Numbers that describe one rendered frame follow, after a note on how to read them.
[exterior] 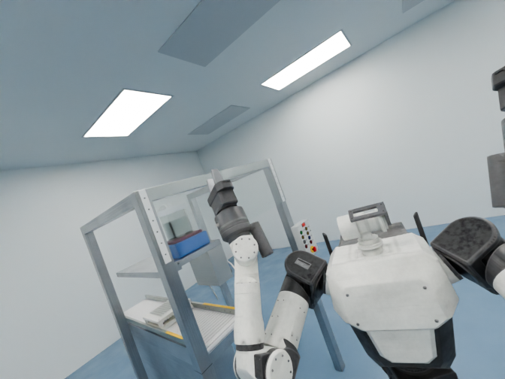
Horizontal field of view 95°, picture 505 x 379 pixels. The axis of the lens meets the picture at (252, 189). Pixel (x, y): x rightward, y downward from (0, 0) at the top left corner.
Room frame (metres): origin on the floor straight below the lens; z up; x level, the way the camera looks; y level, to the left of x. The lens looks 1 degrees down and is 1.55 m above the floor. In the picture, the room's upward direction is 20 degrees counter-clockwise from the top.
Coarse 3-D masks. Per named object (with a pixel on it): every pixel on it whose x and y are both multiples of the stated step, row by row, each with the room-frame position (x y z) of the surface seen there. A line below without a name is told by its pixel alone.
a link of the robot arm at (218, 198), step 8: (216, 184) 0.65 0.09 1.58; (224, 184) 0.65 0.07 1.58; (232, 184) 0.67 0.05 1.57; (216, 192) 0.65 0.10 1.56; (224, 192) 0.65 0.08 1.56; (232, 192) 0.66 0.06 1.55; (208, 200) 0.71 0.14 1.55; (216, 200) 0.66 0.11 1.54; (224, 200) 0.64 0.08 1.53; (232, 200) 0.65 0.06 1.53; (216, 208) 0.67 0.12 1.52; (224, 208) 0.65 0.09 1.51; (232, 208) 0.63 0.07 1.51; (240, 208) 0.65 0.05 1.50; (216, 216) 0.64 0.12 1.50; (224, 216) 0.62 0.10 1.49; (232, 216) 0.62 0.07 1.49; (240, 216) 0.63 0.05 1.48; (216, 224) 0.63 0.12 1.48; (224, 224) 0.62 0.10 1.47
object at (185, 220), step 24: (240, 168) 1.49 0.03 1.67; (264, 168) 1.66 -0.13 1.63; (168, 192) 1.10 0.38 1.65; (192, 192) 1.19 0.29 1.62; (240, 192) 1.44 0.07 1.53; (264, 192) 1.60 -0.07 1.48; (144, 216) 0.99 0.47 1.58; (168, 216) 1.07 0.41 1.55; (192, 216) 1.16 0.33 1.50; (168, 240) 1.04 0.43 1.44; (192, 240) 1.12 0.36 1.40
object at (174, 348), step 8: (136, 328) 1.66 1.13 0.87; (136, 336) 1.71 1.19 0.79; (144, 336) 1.59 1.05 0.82; (152, 336) 1.48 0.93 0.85; (160, 336) 1.40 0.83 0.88; (232, 336) 1.26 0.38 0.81; (152, 344) 1.52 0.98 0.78; (160, 344) 1.42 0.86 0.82; (168, 344) 1.33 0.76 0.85; (176, 344) 1.26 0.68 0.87; (224, 344) 1.21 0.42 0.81; (168, 352) 1.36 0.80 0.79; (176, 352) 1.29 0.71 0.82; (184, 352) 1.21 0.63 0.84; (216, 352) 1.17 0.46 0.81; (184, 360) 1.24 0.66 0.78
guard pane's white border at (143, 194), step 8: (272, 168) 1.73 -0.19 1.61; (144, 192) 1.02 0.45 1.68; (280, 192) 1.73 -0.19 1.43; (144, 200) 1.01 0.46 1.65; (152, 216) 1.02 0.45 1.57; (152, 224) 1.01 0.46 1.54; (160, 232) 1.02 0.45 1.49; (160, 240) 1.01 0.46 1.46; (160, 248) 1.00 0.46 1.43; (168, 256) 1.02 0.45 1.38
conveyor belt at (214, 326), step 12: (144, 300) 2.15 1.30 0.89; (132, 312) 1.95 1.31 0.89; (144, 312) 1.85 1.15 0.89; (204, 312) 1.48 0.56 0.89; (216, 312) 1.42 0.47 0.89; (204, 324) 1.33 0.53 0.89; (216, 324) 1.28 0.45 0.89; (228, 324) 1.25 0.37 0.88; (204, 336) 1.21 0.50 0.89; (216, 336) 1.18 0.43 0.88
